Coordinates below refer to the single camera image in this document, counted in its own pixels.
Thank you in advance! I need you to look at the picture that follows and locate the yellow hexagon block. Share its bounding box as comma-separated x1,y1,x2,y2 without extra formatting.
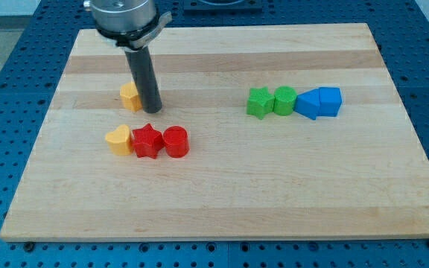
120,82,142,112

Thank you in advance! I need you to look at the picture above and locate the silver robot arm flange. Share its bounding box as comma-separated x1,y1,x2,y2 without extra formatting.
83,0,172,51

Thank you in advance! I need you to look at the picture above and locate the yellow heart block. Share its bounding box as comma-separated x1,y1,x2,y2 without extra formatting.
104,124,133,156

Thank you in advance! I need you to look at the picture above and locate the red cylinder block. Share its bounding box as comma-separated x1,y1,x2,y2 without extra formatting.
162,126,189,158

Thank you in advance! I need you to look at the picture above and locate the green star block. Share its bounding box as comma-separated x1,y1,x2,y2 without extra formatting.
247,87,275,120

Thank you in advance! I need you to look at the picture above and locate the red star block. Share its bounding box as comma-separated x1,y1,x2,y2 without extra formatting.
132,124,165,159

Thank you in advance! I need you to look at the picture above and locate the green cylinder block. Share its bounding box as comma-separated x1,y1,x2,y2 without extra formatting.
273,86,297,116

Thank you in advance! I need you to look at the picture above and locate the wooden board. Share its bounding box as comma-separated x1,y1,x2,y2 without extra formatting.
0,23,429,242

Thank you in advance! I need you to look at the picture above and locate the blue triangle block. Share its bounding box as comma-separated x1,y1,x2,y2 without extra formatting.
294,89,320,120

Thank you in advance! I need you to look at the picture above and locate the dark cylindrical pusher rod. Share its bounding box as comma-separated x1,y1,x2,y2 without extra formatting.
124,47,162,114

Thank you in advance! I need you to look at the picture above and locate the blue pentagon block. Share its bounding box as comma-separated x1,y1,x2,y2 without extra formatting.
318,87,343,117

